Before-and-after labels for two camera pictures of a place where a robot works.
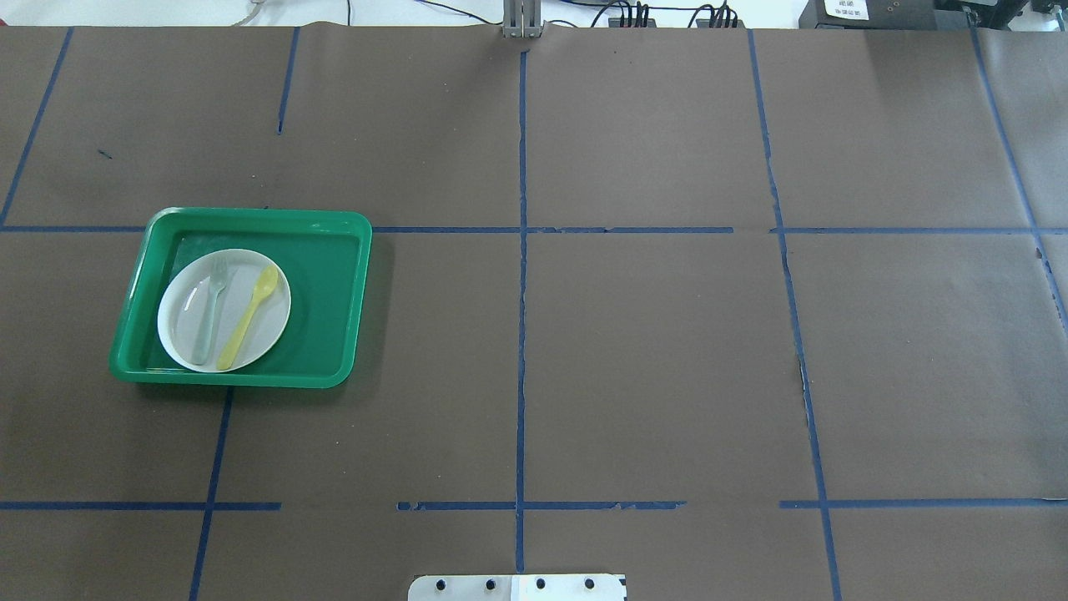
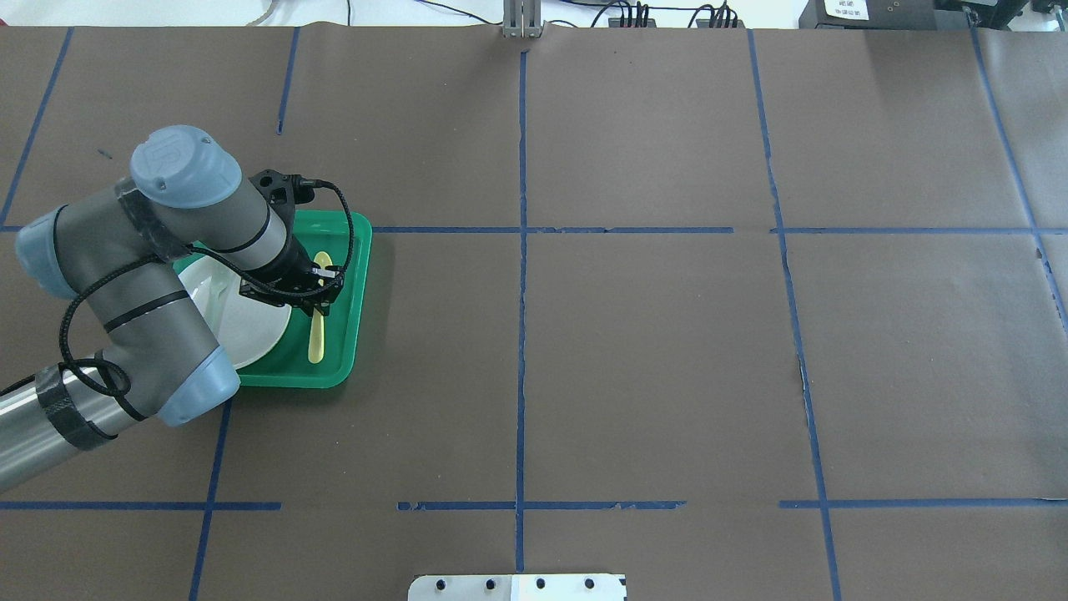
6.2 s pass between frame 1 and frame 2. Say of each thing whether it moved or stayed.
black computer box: stayed
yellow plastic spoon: moved
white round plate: stayed
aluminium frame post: stayed
